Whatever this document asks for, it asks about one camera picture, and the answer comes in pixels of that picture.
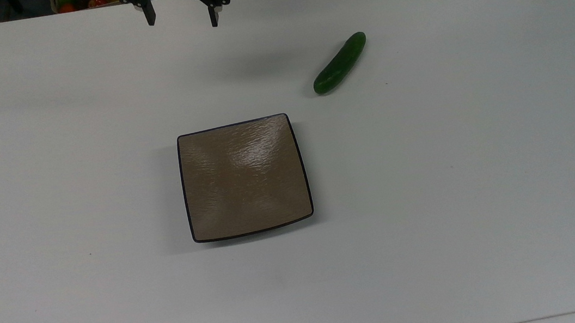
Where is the square brown ceramic plate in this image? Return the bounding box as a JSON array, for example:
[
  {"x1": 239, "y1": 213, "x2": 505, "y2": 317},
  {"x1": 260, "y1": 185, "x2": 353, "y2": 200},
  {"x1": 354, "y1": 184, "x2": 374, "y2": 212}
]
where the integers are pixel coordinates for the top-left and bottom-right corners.
[{"x1": 174, "y1": 111, "x2": 317, "y2": 246}]

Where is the green cucumber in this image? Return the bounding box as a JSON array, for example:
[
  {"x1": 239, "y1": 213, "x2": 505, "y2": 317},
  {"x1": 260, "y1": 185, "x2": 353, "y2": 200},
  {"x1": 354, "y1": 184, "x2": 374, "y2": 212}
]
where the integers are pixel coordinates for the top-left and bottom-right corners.
[{"x1": 307, "y1": 31, "x2": 374, "y2": 97}]

